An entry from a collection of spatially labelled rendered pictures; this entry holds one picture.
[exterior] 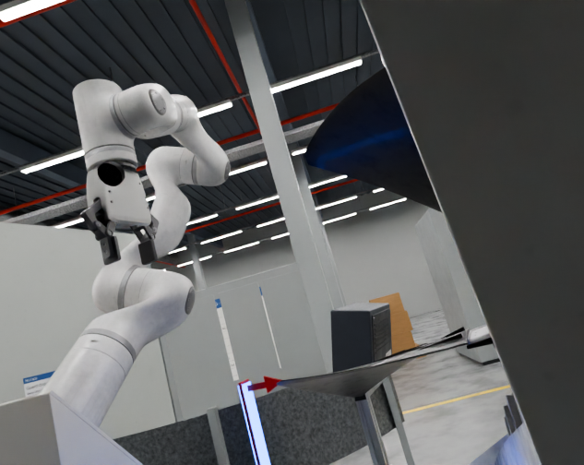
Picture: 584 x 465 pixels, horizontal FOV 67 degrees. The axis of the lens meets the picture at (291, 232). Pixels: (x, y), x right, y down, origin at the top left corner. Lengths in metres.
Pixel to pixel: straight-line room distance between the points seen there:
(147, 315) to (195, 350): 5.89
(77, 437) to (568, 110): 0.74
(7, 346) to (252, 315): 4.78
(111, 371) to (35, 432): 0.18
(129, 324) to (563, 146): 0.89
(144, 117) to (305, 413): 1.81
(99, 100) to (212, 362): 6.13
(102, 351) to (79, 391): 0.09
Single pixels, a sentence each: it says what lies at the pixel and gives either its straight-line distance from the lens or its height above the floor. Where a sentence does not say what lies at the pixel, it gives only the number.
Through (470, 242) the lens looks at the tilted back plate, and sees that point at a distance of 0.20.
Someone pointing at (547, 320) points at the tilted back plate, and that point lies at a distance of 0.24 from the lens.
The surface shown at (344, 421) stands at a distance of 2.44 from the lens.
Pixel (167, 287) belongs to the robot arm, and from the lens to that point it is 1.02.
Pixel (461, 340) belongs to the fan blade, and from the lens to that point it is 0.53.
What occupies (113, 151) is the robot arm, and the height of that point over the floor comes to 1.60.
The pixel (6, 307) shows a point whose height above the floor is 1.62.
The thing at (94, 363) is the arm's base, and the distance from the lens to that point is 0.92.
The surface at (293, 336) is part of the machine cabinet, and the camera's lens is 6.51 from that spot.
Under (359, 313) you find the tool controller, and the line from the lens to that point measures 1.19.
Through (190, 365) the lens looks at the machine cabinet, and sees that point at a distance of 6.93.
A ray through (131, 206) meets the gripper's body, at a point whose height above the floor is 1.51.
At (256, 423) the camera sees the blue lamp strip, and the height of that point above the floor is 1.13.
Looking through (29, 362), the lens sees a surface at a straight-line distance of 2.21.
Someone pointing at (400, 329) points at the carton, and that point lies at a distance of 8.56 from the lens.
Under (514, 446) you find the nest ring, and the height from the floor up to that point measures 1.13.
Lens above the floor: 1.26
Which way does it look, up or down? 11 degrees up
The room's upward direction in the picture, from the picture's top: 16 degrees counter-clockwise
